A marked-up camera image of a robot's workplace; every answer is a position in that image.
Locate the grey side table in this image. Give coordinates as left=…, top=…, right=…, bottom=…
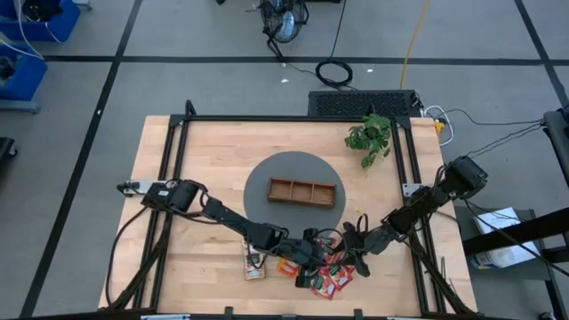
left=453, top=204, right=561, bottom=282

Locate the black metal beam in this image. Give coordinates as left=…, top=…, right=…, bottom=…
left=461, top=206, right=569, bottom=257

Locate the white looped cable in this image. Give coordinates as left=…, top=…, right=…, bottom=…
left=421, top=104, right=456, bottom=148

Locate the green potted plant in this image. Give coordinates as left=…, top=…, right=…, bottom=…
left=344, top=113, right=393, bottom=169

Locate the black aluminium table frame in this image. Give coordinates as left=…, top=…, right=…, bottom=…
left=100, top=100, right=479, bottom=319

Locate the black caster base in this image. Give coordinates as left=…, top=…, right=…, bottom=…
left=0, top=136, right=19, bottom=162

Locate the round grey woven mat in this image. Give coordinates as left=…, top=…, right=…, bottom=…
left=243, top=150, right=348, bottom=242

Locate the orange tea packet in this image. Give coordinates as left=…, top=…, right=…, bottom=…
left=276, top=258, right=301, bottom=279

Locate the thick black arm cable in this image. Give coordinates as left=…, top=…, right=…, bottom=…
left=104, top=206, right=155, bottom=308

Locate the white printed box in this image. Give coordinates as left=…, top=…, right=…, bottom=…
left=471, top=206, right=542, bottom=271

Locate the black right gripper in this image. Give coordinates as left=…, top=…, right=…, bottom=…
left=341, top=220, right=388, bottom=278

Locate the black floor fan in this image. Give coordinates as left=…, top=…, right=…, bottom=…
left=245, top=0, right=311, bottom=61

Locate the blue plastic bin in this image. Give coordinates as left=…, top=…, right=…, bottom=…
left=0, top=43, right=49, bottom=102
left=0, top=0, right=83, bottom=44

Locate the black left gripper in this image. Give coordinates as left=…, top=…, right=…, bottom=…
left=282, top=228, right=321, bottom=289

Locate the wooden three-compartment tray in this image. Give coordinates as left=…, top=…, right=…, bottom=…
left=266, top=177, right=338, bottom=210

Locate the yellow floor cable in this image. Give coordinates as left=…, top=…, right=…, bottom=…
left=398, top=0, right=432, bottom=90

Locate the black perforated computer case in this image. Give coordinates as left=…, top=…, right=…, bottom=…
left=308, top=90, right=422, bottom=118

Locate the coiled black cable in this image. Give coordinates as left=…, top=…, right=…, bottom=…
left=314, top=0, right=356, bottom=90

